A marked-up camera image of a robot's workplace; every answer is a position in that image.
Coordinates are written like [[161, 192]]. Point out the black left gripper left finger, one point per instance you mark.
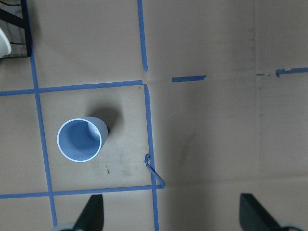
[[92, 216]]

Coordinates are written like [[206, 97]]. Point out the light blue plastic cup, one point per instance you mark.
[[81, 139]]

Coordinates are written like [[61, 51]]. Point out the white mug with label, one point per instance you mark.
[[5, 46]]

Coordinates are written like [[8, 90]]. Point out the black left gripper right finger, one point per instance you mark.
[[254, 217]]

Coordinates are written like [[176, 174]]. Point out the black wire mug rack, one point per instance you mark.
[[14, 22]]

